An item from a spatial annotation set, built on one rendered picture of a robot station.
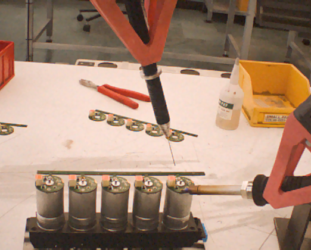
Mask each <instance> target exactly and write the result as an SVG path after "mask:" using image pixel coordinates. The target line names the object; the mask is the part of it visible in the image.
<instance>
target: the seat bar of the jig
mask: <svg viewBox="0 0 311 250"><path fill-rule="evenodd" d="M35 213H36V212H35ZM64 215H65V224H64V226H63V227H62V228H61V229H58V230H54V231H47V230H44V229H41V228H40V227H39V226H38V218H37V214H36V217H30V224H29V227H30V228H29V240H41V241H53V240H56V241H75V242H77V241H97V242H103V241H154V240H188V239H196V238H197V231H198V229H197V226H196V223H195V221H194V217H193V214H192V212H190V214H189V221H188V226H187V227H186V228H184V229H183V230H172V229H168V228H167V227H164V226H163V224H162V222H161V221H162V216H163V212H160V213H159V218H158V226H157V227H156V228H155V229H153V230H149V231H143V230H138V229H136V228H134V227H133V226H132V225H131V223H130V222H131V215H132V213H131V212H129V213H128V214H127V216H128V220H127V226H126V228H124V229H123V230H120V231H117V232H115V231H111V230H107V229H103V228H102V227H101V226H100V224H99V220H100V212H96V216H97V222H96V226H95V227H94V228H93V229H90V230H88V231H79V230H75V229H72V228H71V227H70V226H69V212H64Z"/></svg>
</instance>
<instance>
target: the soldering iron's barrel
mask: <svg viewBox="0 0 311 250"><path fill-rule="evenodd" d="M252 183H253V181H250V182H243V183H242V185H241V186H236V185H205V186H201V185H197V186H190V187H189V188H188V193H189V194H190V195H238V196H242V198H244V199H250V200H253V197H252V192H251V188H252Z"/></svg>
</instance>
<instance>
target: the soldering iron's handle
mask: <svg viewBox="0 0 311 250"><path fill-rule="evenodd" d="M268 178H269V176H265V175H264V174H258V175H257V176H256V177H255V178H254V180H253V183H252V188H251V192H252V197H253V202H254V203H255V204H256V205H257V206H258V207H264V206H265V205H266V204H269V203H268V202H267V200H265V198H264V197H263V191H264V189H265V187H266V184H267V182H268ZM307 186H311V175H309V176H307V177H306V176H292V177H291V176H286V177H285V179H284V181H283V183H282V186H281V189H282V191H283V192H288V191H292V190H296V189H300V188H304V187H307ZM307 204H309V205H311V202H308V203H307Z"/></svg>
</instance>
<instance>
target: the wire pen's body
mask: <svg viewBox="0 0 311 250"><path fill-rule="evenodd" d="M123 2H124V5H125V8H126V12H127V16H128V19H129V22H130V25H131V26H132V28H133V29H134V31H135V32H136V33H137V35H138V36H139V38H140V39H141V40H142V41H143V43H144V44H147V43H148V42H149V41H150V37H149V34H148V30H149V31H150V27H149V24H148V17H147V13H146V10H145V6H144V2H143V0H123ZM143 11H144V12H143ZM144 15H145V16H144ZM141 67H142V71H141V72H140V75H141V78H142V79H145V82H146V86H147V91H148V94H149V97H150V101H151V105H152V108H153V111H154V116H155V120H156V123H157V124H159V125H163V124H167V123H168V122H169V121H170V115H169V111H168V108H167V103H166V99H165V96H164V92H163V87H162V84H161V80H160V75H161V73H162V70H161V67H159V66H157V64H156V62H155V63H153V64H150V65H146V66H141Z"/></svg>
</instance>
